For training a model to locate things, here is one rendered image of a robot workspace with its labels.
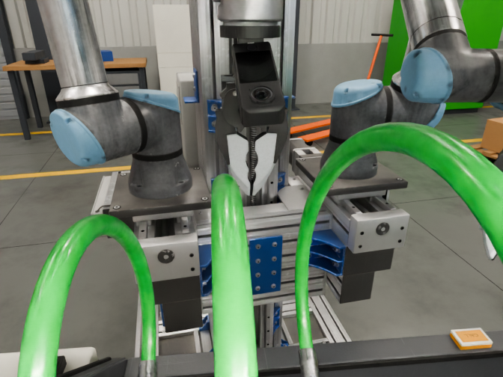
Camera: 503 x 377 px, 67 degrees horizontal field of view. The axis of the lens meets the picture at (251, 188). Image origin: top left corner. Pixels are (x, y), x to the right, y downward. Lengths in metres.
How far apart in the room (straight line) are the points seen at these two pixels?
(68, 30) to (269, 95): 0.48
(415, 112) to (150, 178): 0.64
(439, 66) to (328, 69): 6.43
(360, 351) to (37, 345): 0.53
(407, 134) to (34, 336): 0.17
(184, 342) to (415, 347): 1.15
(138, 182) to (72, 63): 0.29
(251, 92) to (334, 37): 6.65
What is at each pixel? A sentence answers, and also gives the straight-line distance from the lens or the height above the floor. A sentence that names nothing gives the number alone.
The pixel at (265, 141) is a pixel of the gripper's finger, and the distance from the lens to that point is 0.48.
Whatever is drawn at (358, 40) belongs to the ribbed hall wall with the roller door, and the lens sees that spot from 7.20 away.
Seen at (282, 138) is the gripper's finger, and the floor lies 1.28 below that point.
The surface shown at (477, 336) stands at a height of 0.96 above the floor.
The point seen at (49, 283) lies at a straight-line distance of 0.19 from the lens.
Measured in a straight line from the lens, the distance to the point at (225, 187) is 0.17.
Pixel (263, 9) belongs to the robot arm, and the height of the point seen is 1.42.
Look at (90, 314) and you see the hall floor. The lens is 2.24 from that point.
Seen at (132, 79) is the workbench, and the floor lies 0.70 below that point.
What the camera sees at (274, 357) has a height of 0.95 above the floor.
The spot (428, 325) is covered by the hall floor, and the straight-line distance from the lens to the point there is 2.21.
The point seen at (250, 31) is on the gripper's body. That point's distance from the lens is 0.44.
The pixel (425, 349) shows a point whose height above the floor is 0.95.
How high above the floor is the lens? 1.42
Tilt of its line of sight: 25 degrees down
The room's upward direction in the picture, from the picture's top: straight up
